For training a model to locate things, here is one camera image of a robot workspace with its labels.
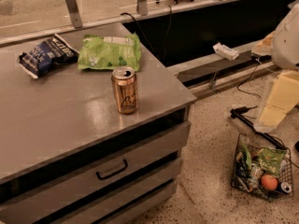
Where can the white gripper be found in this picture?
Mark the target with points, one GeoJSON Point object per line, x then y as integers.
{"type": "Point", "coordinates": [289, 44]}

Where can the green rice chip bag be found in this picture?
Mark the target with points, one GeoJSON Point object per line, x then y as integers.
{"type": "Point", "coordinates": [109, 52]}

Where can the green snack bag in basket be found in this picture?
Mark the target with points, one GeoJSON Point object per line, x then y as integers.
{"type": "Point", "coordinates": [270, 159]}

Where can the blue chip bag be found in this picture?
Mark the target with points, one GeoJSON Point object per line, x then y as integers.
{"type": "Point", "coordinates": [53, 51]}

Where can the black stand leg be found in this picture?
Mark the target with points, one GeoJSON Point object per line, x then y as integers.
{"type": "Point", "coordinates": [238, 113]}

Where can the white packet on ledge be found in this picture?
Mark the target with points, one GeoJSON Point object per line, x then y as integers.
{"type": "Point", "coordinates": [225, 52]}

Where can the orange fruit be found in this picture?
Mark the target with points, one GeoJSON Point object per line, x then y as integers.
{"type": "Point", "coordinates": [269, 182]}

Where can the blue can in basket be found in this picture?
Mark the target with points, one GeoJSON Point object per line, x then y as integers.
{"type": "Point", "coordinates": [284, 188]}

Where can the gold soda can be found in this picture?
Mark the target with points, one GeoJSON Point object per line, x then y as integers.
{"type": "Point", "coordinates": [124, 83]}

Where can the grey drawer cabinet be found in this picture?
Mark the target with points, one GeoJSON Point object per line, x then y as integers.
{"type": "Point", "coordinates": [56, 132]}

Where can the black wire basket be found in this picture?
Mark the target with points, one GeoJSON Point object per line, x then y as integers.
{"type": "Point", "coordinates": [247, 172]}

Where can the black drawer handle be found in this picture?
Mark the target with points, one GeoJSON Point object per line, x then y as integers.
{"type": "Point", "coordinates": [104, 175]}

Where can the metal railing post middle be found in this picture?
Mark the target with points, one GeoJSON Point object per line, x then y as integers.
{"type": "Point", "coordinates": [142, 7]}

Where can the metal railing post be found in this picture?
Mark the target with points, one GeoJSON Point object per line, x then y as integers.
{"type": "Point", "coordinates": [142, 7]}
{"type": "Point", "coordinates": [72, 7]}

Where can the metal railing post left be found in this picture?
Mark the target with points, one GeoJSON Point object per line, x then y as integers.
{"type": "Point", "coordinates": [72, 7]}

